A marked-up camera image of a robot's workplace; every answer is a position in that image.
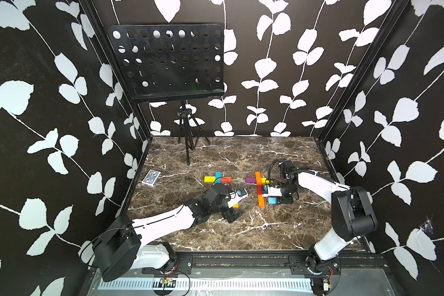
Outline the light blue block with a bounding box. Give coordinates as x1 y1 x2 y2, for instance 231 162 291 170
268 197 278 205

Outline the red-orange block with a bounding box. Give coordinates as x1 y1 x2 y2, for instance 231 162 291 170
220 176 232 183

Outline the orange block front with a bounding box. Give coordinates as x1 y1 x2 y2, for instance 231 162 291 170
257 195 265 208

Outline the orange block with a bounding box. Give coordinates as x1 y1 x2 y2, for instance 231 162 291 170
257 195 265 208
255 171 264 186

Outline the red block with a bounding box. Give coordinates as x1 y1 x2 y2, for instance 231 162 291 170
257 186 263 197

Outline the purple block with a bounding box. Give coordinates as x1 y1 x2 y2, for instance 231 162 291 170
245 177 257 184

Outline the teal block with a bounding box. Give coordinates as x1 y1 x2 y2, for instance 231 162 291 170
214 172 222 184

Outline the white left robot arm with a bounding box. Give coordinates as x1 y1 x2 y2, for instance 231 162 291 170
91 183 248 282

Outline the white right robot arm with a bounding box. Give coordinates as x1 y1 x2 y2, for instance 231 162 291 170
268 159 378 275

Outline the white perforated strip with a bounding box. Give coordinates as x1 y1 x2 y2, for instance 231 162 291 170
97 277 312 292

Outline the black music stand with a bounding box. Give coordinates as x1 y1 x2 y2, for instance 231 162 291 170
108 23 225 152

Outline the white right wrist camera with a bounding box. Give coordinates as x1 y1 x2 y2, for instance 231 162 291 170
261 186 282 197

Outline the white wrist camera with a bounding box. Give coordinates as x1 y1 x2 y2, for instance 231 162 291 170
228 188 248 208
261 186 282 197

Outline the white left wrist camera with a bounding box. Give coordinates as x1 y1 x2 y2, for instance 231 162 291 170
228 188 248 208

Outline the black front rail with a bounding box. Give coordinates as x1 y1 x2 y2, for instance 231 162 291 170
162 250 389 276

